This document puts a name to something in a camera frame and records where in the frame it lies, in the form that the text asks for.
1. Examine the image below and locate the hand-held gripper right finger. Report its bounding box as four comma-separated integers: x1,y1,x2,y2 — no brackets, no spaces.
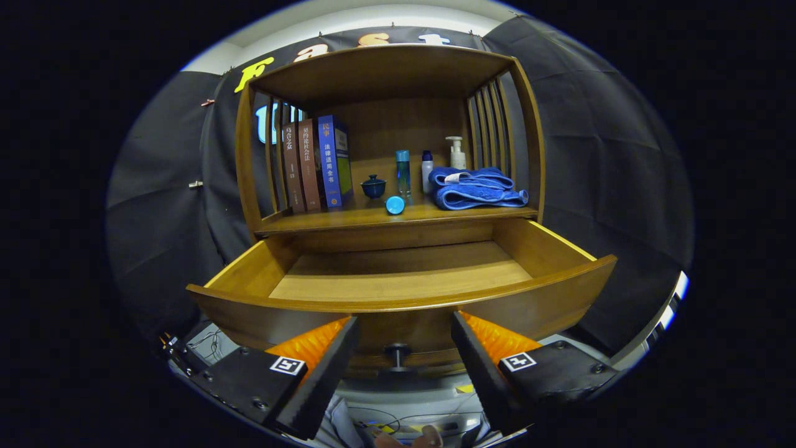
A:
451,311,621,436

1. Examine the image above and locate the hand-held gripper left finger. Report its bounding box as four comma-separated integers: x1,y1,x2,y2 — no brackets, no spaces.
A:
185,316,359,441

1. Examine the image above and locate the wooden drawer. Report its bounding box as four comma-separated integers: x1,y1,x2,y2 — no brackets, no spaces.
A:
187,218,618,374

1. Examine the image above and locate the wooden cabinet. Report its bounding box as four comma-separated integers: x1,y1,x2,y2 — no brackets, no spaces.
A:
235,44,547,380

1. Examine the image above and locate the person's clothing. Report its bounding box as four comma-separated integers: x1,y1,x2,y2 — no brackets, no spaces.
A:
323,395,374,446

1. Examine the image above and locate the folded blue towel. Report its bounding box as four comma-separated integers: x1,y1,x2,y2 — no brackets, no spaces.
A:
428,166,529,211

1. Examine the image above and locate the dark brown book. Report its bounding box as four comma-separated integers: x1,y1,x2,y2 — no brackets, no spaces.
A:
282,122,307,213

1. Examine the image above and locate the reddish brown book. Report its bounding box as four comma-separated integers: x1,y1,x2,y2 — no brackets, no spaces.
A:
297,119,323,211

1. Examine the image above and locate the thick blue book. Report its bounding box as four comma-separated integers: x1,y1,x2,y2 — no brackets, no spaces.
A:
317,115,354,208

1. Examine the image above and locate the white pump bottle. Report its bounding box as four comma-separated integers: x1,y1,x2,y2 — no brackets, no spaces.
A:
445,136,467,170

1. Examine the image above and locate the teal glass bottle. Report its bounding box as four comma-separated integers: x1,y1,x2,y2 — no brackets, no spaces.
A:
396,149,412,200

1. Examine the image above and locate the white cable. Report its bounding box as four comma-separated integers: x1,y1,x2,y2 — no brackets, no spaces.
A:
185,329,224,365

